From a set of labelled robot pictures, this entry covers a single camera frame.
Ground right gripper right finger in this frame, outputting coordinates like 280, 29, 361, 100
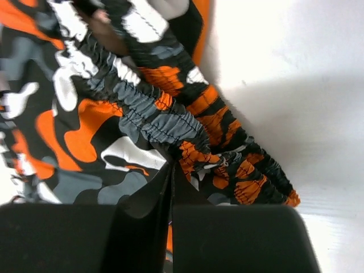
172, 167, 319, 273

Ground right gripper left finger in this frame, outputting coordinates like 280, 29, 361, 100
1, 165, 171, 272

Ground orange camouflage shorts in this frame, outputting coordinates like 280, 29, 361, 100
1, 1, 300, 207

